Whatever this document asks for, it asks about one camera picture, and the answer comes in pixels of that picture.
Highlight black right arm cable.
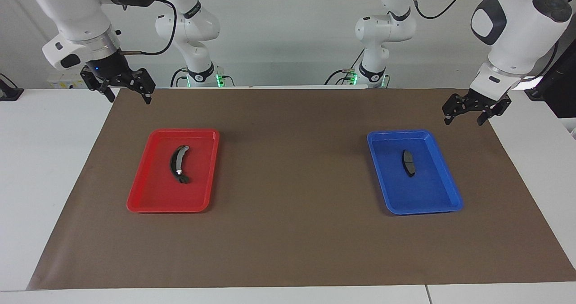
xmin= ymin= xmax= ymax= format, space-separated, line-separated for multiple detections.
xmin=119 ymin=0 xmax=179 ymax=56

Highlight small dark brake pad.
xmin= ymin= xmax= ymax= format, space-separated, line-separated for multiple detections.
xmin=402 ymin=150 xmax=416 ymax=178

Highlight red plastic tray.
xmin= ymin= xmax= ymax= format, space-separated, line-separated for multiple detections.
xmin=126 ymin=129 xmax=220 ymax=213

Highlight black right base cable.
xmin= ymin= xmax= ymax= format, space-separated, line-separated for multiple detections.
xmin=170 ymin=67 xmax=189 ymax=88

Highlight brown table mat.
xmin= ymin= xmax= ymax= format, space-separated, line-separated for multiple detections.
xmin=26 ymin=88 xmax=576 ymax=291

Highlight small black clamp device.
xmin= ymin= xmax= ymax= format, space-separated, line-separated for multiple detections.
xmin=0 ymin=73 xmax=24 ymax=102

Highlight blue plastic tray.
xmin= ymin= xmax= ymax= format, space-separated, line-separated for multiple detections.
xmin=367 ymin=130 xmax=464 ymax=215

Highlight large black equipment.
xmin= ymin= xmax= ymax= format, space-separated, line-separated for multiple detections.
xmin=524 ymin=38 xmax=576 ymax=119

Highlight white yellow-labelled box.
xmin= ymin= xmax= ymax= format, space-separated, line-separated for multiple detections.
xmin=47 ymin=68 xmax=97 ymax=89

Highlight long curved brake pad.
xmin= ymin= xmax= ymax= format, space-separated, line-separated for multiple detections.
xmin=169 ymin=145 xmax=191 ymax=184

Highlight black base cable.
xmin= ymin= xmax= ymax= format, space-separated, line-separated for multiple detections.
xmin=170 ymin=67 xmax=189 ymax=88
xmin=324 ymin=47 xmax=366 ymax=86

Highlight black left base cable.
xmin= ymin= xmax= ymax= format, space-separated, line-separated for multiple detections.
xmin=324 ymin=47 xmax=366 ymax=86

